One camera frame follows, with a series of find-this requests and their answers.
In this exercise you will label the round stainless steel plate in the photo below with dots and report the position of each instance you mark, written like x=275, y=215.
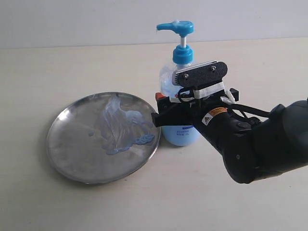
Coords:
x=74, y=146

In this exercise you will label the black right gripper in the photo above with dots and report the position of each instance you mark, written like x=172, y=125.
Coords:
x=206, y=115

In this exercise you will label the blue soap smear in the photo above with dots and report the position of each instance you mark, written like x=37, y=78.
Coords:
x=120, y=129

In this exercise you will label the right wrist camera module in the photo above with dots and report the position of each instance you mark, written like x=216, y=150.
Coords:
x=200, y=81

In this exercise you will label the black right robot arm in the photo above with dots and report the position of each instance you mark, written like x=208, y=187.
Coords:
x=254, y=144

